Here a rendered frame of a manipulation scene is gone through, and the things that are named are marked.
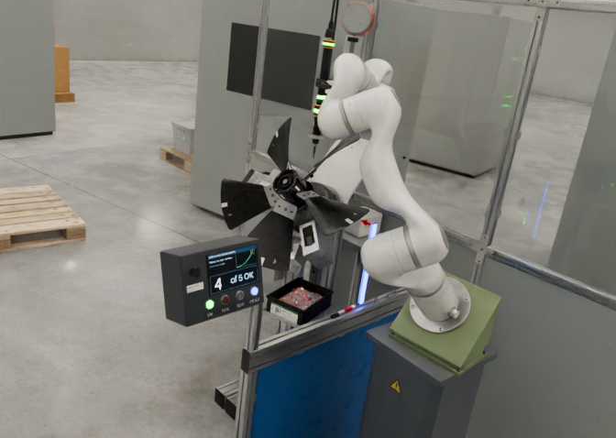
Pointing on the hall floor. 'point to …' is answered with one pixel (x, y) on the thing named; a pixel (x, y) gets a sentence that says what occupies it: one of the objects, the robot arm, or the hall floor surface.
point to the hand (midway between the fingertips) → (324, 82)
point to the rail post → (245, 404)
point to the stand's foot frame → (228, 397)
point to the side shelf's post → (356, 281)
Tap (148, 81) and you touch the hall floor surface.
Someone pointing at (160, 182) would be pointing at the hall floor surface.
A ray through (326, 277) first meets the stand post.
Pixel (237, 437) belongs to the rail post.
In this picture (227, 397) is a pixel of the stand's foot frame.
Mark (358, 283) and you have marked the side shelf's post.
